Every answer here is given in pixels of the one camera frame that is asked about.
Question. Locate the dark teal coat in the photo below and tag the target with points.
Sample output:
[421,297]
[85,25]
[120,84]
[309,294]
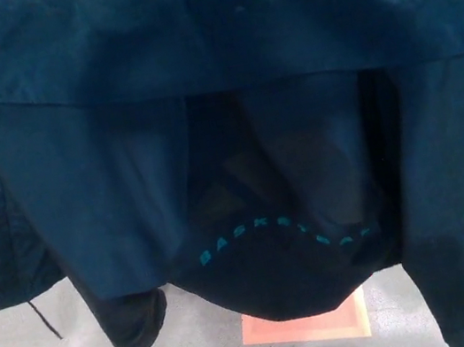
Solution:
[113,113]

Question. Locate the orange square floor mat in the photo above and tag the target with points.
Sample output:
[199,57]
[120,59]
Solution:
[295,328]

